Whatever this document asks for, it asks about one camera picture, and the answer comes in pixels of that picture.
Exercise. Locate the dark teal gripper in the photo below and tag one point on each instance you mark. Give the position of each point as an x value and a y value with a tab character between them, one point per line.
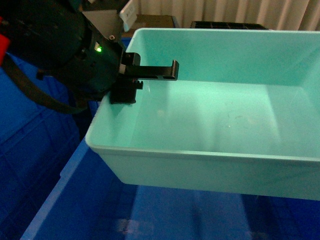
75	41

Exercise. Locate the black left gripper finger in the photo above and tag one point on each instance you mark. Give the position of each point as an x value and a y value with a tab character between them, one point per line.
130	68

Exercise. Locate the light teal plastic bin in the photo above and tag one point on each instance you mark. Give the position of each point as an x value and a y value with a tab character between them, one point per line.
243	116

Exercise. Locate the cardboard sheet on crate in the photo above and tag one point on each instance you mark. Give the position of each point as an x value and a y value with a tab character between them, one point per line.
155	21

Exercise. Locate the black compartment tray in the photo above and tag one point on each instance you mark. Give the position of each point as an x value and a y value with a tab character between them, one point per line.
226	25

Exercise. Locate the tall blue crate left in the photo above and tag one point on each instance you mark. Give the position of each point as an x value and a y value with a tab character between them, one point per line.
35	145

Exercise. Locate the large blue plastic crate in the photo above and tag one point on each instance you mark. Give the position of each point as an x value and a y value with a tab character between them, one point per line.
90	202

